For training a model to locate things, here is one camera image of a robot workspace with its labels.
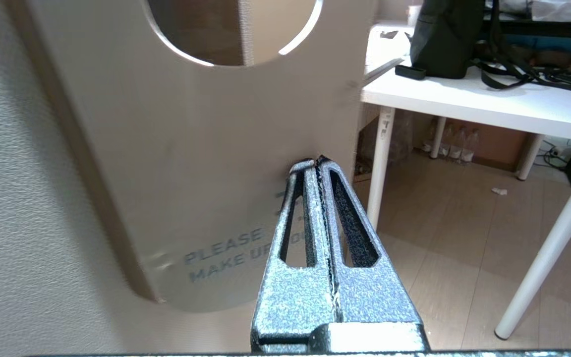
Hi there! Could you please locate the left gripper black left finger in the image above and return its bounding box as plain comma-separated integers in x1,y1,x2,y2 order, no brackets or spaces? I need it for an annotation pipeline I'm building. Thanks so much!
251,158,337,355

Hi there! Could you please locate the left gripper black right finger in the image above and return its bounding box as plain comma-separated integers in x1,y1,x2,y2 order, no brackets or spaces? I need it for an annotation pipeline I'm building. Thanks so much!
317,155,423,325

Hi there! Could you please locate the white door hanger sign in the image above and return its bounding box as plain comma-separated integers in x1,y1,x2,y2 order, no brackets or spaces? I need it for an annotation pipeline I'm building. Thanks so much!
5,0,381,314

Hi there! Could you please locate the clear plastic bottle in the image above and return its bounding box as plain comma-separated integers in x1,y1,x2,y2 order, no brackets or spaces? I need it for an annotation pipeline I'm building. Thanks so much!
438,124,453,158
464,128,480,163
451,126,466,161

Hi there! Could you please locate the white table leg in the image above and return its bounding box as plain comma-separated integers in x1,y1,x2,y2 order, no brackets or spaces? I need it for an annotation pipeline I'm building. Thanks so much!
360,20,571,341

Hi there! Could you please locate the black backpack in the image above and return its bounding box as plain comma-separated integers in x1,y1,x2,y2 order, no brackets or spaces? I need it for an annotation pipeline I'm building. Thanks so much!
395,0,487,81

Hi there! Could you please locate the black equipment pile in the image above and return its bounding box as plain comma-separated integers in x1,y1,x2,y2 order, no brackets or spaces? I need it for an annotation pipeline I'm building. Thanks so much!
474,0,571,98

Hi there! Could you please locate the white plastic bag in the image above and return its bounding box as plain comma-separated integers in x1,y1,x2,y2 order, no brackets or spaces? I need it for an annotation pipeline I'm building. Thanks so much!
531,0,571,23

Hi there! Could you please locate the white power strip with cables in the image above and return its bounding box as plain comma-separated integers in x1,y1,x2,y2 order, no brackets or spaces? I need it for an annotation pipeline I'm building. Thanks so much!
542,138,571,170

